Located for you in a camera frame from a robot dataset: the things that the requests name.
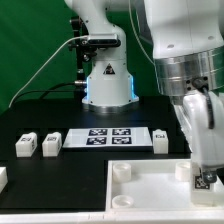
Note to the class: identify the white block left edge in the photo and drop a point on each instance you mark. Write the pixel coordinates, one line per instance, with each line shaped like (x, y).
(3, 178)

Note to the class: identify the white marker base plate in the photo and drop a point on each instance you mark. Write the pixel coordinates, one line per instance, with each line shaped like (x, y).
(108, 137)

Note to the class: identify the white square tabletop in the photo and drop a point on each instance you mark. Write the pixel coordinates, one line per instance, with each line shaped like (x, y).
(150, 185)

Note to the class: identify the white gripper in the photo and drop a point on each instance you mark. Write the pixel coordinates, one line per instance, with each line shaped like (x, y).
(206, 145)

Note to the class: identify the white front rail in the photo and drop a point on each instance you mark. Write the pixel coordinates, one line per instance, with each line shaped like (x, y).
(179, 217)

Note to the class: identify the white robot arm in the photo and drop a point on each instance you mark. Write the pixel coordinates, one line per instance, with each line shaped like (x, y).
(188, 53)

